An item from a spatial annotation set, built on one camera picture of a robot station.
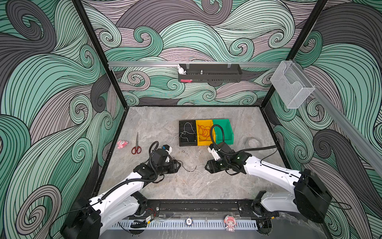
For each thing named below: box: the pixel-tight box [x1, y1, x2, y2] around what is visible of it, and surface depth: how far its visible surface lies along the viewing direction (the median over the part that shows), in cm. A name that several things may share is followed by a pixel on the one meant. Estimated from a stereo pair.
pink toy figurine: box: [116, 139, 129, 149], surface depth 97 cm
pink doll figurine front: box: [223, 214, 237, 233], surface depth 68 cm
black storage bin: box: [179, 119, 198, 147], surface depth 103 cm
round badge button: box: [185, 216, 194, 227], surface depth 71 cm
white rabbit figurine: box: [177, 63, 187, 75], surface depth 87 cm
